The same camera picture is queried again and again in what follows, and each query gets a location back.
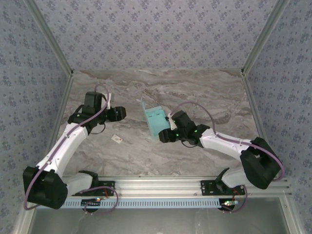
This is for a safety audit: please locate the aluminium table back rail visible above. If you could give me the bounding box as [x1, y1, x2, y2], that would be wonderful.
[72, 68, 244, 73]

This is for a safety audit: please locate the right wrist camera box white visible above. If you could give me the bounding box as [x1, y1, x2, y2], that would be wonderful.
[167, 113, 176, 130]

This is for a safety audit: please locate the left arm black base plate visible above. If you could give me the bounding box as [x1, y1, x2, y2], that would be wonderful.
[71, 180, 116, 196]

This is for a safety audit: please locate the light blue paper box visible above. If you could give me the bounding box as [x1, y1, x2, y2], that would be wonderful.
[140, 97, 173, 142]

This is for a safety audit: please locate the light blue slotted cable duct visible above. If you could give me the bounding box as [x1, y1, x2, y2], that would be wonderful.
[58, 197, 221, 209]

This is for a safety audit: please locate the aluminium corner post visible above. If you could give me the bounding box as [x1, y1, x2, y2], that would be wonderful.
[24, 0, 74, 77]
[240, 0, 291, 77]

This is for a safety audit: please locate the aluminium table side rail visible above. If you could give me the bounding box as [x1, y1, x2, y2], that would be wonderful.
[38, 72, 74, 180]
[241, 70, 278, 177]

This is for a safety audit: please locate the grey metal lower panel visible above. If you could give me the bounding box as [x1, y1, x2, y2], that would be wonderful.
[13, 195, 304, 234]

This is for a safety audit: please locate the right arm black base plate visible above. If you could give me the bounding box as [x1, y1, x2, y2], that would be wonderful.
[199, 179, 246, 196]

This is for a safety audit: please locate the aluminium mounting rail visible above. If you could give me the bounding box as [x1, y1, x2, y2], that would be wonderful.
[25, 177, 292, 198]

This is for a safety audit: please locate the small circuit board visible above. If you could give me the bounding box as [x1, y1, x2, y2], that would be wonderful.
[220, 199, 239, 208]
[81, 198, 102, 206]

